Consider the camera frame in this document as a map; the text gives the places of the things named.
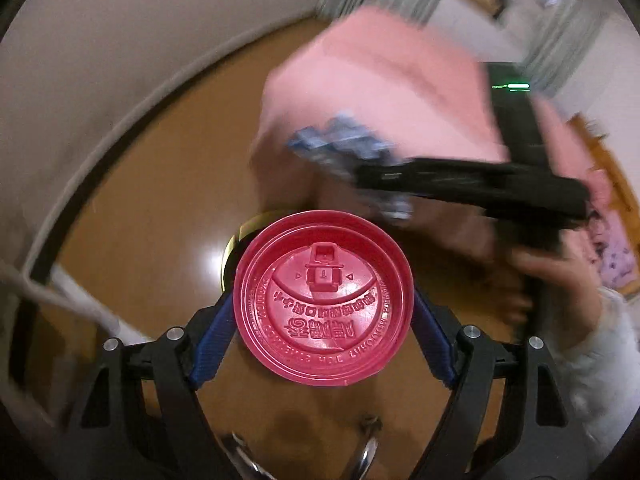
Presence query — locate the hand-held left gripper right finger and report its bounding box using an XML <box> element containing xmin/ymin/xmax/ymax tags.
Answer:
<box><xmin>400</xmin><ymin>286</ymin><xmax>596</xmax><ymax>480</ymax></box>

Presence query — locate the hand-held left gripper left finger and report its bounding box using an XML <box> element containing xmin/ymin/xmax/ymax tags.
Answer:
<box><xmin>57</xmin><ymin>292</ymin><xmax>261</xmax><ymax>480</ymax></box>

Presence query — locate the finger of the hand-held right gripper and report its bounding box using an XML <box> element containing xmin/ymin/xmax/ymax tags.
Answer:
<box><xmin>351</xmin><ymin>156</ymin><xmax>502</xmax><ymax>207</ymax></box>

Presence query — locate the white bar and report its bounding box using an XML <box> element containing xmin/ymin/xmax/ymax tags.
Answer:
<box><xmin>0</xmin><ymin>260</ymin><xmax>151</xmax><ymax>346</ymax></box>

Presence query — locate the red plastic lid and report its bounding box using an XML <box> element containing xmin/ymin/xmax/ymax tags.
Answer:
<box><xmin>232</xmin><ymin>210</ymin><xmax>414</xmax><ymax>401</ymax></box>

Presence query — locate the shiny metal frame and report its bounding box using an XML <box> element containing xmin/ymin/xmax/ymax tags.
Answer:
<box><xmin>220</xmin><ymin>412</ymin><xmax>386</xmax><ymax>480</ymax></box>

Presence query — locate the gold round container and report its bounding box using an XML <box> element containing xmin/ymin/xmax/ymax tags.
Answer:
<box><xmin>222</xmin><ymin>212</ymin><xmax>281</xmax><ymax>293</ymax></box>

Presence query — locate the blue white wrapper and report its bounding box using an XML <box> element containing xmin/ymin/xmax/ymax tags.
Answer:
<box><xmin>285</xmin><ymin>115</ymin><xmax>416</xmax><ymax>223</ymax></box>

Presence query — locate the person's right hand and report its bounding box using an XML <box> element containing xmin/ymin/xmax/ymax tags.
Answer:
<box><xmin>495</xmin><ymin>250</ymin><xmax>601</xmax><ymax>333</ymax></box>

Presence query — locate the purple patterned cloth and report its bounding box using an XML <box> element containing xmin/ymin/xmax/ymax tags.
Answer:
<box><xmin>590</xmin><ymin>210</ymin><xmax>640</xmax><ymax>288</ymax></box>

